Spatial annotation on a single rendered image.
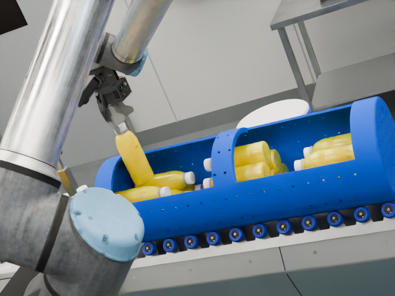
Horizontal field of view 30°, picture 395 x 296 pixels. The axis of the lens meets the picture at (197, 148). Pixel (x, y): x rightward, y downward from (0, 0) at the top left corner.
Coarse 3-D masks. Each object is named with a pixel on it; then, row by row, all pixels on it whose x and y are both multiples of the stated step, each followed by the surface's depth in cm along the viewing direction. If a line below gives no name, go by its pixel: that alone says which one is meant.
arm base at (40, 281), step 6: (36, 276) 146; (42, 276) 142; (30, 282) 147; (36, 282) 143; (42, 282) 141; (48, 282) 139; (30, 288) 144; (36, 288) 142; (42, 288) 140; (48, 288) 139; (24, 294) 145; (30, 294) 143; (36, 294) 142; (42, 294) 140; (48, 294) 139; (54, 294) 138
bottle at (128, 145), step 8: (120, 136) 222; (128, 136) 222; (120, 144) 223; (128, 144) 222; (136, 144) 224; (120, 152) 224; (128, 152) 223; (136, 152) 224; (128, 160) 224; (136, 160) 224; (144, 160) 226; (128, 168) 226; (136, 168) 225; (144, 168) 226; (136, 176) 226; (144, 176) 226; (152, 176) 228; (136, 184) 228
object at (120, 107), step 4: (112, 104) 223; (116, 104) 223; (120, 104) 223; (124, 104) 223; (116, 108) 223; (120, 108) 223; (124, 108) 223; (128, 108) 223; (132, 108) 223; (120, 112) 224; (124, 112) 224; (128, 112) 224
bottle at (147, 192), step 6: (144, 186) 224; (150, 186) 223; (156, 186) 224; (114, 192) 230; (120, 192) 227; (126, 192) 226; (132, 192) 224; (138, 192) 223; (144, 192) 222; (150, 192) 222; (156, 192) 222; (126, 198) 225; (132, 198) 224; (138, 198) 223; (144, 198) 222; (150, 198) 221
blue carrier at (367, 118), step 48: (192, 144) 229; (240, 144) 227; (288, 144) 223; (384, 144) 192; (192, 192) 209; (240, 192) 203; (288, 192) 198; (336, 192) 193; (384, 192) 190; (144, 240) 227
